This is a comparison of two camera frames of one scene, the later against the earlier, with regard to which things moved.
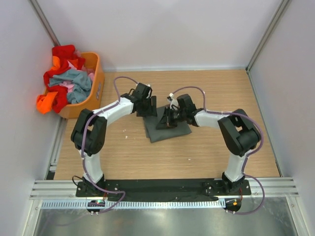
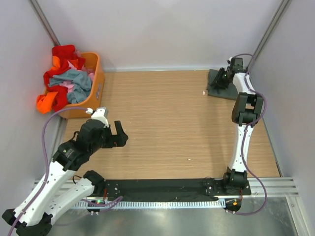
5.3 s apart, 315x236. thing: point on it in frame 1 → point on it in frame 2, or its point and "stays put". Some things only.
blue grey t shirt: x=80 y=80 stays put
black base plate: x=162 y=190 stays put
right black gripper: x=167 y=121 → x=219 y=84
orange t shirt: x=45 y=102 stays put
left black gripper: x=151 y=110 → x=119 y=140
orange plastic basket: x=92 y=61 stays put
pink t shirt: x=69 y=85 stays put
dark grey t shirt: x=151 y=123 → x=231 y=92
